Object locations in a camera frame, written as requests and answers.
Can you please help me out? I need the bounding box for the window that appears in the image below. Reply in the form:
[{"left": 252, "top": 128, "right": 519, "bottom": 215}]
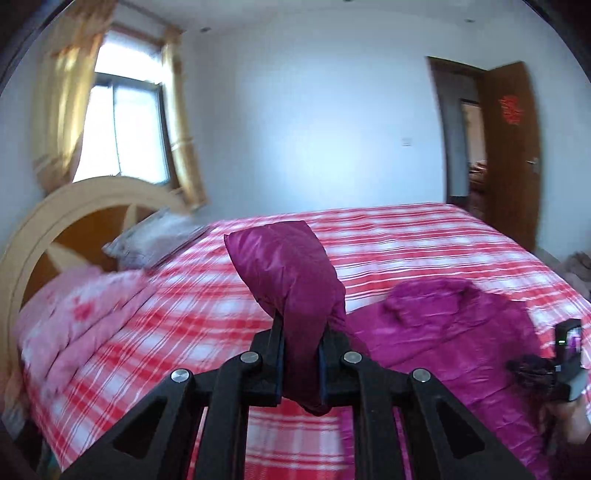
[{"left": 71, "top": 28, "right": 178, "bottom": 185}]

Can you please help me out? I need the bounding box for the purple puffer jacket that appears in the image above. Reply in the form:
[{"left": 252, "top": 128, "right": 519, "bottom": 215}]
[{"left": 224, "top": 220, "right": 591, "bottom": 480}]

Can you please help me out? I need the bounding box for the pink floral quilt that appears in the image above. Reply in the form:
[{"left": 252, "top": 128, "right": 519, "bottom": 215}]
[{"left": 14, "top": 265, "right": 153, "bottom": 398}]

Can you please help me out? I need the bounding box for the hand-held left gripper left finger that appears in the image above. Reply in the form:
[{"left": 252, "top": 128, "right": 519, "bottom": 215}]
[{"left": 60, "top": 310, "right": 284, "bottom": 480}]

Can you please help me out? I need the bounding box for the brown wooden door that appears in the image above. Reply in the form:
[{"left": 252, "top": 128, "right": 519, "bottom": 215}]
[{"left": 478, "top": 61, "right": 542, "bottom": 252}]

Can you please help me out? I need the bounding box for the person's right hand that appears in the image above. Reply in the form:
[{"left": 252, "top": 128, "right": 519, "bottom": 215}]
[{"left": 540, "top": 399, "right": 591, "bottom": 446}]

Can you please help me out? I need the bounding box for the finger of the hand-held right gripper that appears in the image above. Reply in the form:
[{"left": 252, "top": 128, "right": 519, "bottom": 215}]
[{"left": 507, "top": 354, "right": 557, "bottom": 388}]

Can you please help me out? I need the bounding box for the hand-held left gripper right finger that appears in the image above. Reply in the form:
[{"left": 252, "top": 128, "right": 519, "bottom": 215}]
[{"left": 318, "top": 329, "right": 536, "bottom": 480}]

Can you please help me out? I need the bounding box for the pile of beige clothes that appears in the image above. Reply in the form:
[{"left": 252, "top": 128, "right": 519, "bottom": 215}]
[{"left": 561, "top": 251, "right": 591, "bottom": 301}]

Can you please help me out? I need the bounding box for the yellow curtain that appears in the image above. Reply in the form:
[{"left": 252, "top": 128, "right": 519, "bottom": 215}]
[
  {"left": 161, "top": 25, "right": 208, "bottom": 208},
  {"left": 32, "top": 0, "right": 116, "bottom": 192}
]

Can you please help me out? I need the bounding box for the cream wooden headboard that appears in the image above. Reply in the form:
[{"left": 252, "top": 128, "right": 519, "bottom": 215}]
[{"left": 0, "top": 176, "right": 195, "bottom": 370}]

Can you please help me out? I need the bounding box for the dark wooden door frame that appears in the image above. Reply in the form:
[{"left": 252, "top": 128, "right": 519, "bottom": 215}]
[{"left": 427, "top": 55, "right": 490, "bottom": 217}]

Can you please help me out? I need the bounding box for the red plaid bed sheet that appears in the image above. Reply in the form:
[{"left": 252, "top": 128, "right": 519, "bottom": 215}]
[{"left": 46, "top": 203, "right": 591, "bottom": 480}]

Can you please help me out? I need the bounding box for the red door decoration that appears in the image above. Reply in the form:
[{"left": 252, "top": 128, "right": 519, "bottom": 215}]
[{"left": 498, "top": 95, "right": 522, "bottom": 125}]

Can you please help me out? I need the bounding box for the grey striped pillow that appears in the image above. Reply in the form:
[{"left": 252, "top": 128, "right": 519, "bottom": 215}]
[{"left": 102, "top": 208, "right": 211, "bottom": 271}]

